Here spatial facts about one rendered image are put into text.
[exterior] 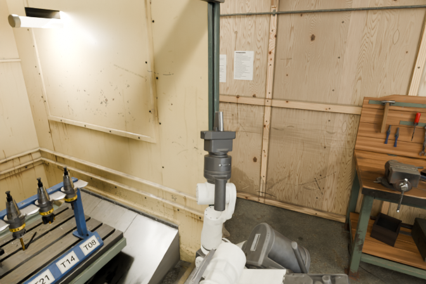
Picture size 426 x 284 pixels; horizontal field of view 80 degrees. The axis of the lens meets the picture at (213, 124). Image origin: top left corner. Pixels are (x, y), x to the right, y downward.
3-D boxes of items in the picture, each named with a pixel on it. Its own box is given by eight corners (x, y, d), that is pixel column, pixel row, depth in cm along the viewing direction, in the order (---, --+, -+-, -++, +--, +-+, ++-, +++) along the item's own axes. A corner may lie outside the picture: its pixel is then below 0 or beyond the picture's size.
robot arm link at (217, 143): (243, 132, 80) (241, 169, 80) (225, 130, 88) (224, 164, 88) (209, 132, 73) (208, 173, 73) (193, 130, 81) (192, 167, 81)
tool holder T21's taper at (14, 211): (19, 210, 100) (15, 194, 98) (23, 214, 97) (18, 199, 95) (5, 215, 96) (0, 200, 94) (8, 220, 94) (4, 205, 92)
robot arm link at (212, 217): (232, 179, 84) (228, 210, 89) (206, 179, 82) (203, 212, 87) (238, 191, 78) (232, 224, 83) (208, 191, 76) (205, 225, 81)
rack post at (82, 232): (94, 234, 132) (85, 184, 123) (84, 241, 128) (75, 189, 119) (81, 227, 137) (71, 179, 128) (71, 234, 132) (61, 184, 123)
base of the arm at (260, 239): (283, 254, 79) (310, 243, 72) (281, 301, 69) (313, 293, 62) (244, 230, 76) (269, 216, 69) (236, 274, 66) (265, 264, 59)
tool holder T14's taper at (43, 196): (45, 196, 109) (42, 182, 107) (52, 198, 107) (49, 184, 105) (35, 201, 105) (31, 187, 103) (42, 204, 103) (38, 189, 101)
